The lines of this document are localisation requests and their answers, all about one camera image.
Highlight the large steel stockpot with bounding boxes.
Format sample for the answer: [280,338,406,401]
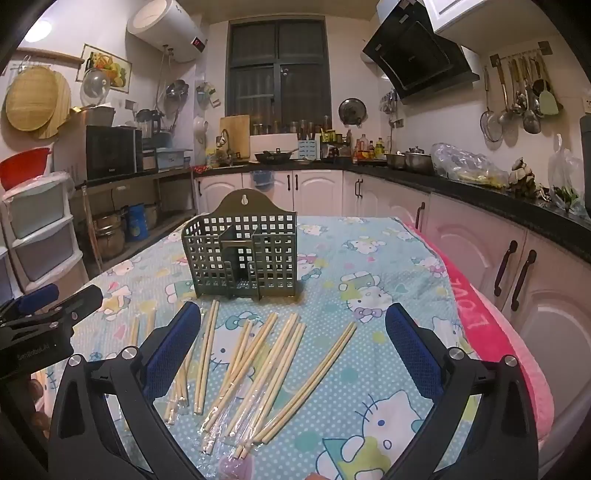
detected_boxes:
[92,210,127,259]

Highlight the person's left hand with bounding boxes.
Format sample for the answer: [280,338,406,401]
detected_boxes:
[28,369,51,432]

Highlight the bunch of garlic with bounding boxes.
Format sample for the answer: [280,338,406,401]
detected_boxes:
[508,157,539,197]

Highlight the metal pot with gold handle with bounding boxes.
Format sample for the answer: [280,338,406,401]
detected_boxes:
[69,105,116,127]

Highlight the dark appliance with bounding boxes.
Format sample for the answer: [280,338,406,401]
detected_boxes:
[579,113,591,208]

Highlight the blue cartoon printed tablecloth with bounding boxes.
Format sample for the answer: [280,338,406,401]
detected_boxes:
[28,215,481,480]

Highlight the bunch of bamboo chopsticks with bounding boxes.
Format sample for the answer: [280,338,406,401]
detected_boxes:
[128,299,358,462]

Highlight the wooden stick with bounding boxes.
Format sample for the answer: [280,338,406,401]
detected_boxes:
[82,185,103,273]

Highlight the wire mesh strainer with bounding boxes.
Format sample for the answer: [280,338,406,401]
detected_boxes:
[480,67,504,141]

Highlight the dark hanging pot lid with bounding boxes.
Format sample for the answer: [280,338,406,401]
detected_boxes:
[338,98,368,126]

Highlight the black wok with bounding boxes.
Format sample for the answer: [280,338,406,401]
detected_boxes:
[254,148,298,164]

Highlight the metal utensil rail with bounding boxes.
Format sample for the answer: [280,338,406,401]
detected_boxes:
[489,41,552,63]

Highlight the ceiling lamp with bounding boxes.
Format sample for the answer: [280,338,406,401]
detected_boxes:
[14,0,51,44]

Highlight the row of glass jars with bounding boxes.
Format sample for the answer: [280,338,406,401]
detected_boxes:
[252,115,333,134]

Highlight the green spatula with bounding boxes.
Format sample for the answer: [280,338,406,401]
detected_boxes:
[536,55,561,116]

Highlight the metal ladle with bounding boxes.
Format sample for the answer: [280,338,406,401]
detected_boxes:
[496,60,515,125]

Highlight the round wooden board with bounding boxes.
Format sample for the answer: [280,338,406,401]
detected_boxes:
[39,69,72,139]

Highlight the metal shelf rack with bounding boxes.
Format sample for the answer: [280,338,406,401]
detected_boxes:
[81,166,197,273]

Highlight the white lower cabinets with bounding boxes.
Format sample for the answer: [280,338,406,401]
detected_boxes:
[194,168,591,462]

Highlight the black range hood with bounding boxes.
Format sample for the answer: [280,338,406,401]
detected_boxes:
[361,0,481,100]

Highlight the blue canister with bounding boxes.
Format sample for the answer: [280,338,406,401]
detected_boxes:
[126,203,148,241]

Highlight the fruit wall poster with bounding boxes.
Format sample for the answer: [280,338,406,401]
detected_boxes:
[82,44,132,88]

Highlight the plastic bag of greens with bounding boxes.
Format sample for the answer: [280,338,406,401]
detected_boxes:
[547,134,587,213]

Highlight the white water heater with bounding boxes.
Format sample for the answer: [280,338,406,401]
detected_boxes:
[127,0,207,63]

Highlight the red plastic basin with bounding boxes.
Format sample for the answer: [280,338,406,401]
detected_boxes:
[0,148,52,191]

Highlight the round bamboo tray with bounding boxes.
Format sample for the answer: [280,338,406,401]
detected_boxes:
[6,65,58,132]

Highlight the glass pot lid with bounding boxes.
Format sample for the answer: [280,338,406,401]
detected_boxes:
[81,69,112,107]

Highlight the green plastic utensil holder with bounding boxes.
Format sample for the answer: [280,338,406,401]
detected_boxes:
[181,189,304,303]

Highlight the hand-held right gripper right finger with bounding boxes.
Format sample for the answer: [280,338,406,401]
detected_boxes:
[383,302,541,480]

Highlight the white upper cabinet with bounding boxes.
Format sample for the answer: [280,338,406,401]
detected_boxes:
[422,0,591,54]

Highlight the row of sauce bottles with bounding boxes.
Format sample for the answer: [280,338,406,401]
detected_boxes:
[353,134,386,160]

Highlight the light blue plastic box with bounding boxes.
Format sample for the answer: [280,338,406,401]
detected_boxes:
[154,148,192,171]

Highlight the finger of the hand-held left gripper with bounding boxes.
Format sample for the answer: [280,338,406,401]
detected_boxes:
[0,284,61,324]
[9,285,105,329]

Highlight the clear plastic bag of food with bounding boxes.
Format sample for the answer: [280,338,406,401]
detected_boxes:
[431,143,509,188]

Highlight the wooden cutting board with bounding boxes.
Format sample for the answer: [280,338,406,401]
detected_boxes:
[219,115,251,160]

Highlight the blender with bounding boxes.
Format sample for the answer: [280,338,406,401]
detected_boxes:
[135,109,162,139]

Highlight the plastic drawer unit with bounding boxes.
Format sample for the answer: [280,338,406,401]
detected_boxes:
[0,172,86,301]

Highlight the long wooden rolling pin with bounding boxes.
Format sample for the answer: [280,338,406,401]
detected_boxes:
[16,46,86,65]

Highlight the dark kitchen window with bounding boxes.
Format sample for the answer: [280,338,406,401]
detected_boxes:
[225,18,333,132]

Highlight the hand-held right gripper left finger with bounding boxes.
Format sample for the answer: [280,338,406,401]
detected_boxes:
[48,301,204,480]

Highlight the black kitchen countertop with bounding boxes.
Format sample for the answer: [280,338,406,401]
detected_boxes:
[194,157,591,259]

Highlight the black microwave oven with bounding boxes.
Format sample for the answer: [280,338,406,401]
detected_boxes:
[85,126,144,183]

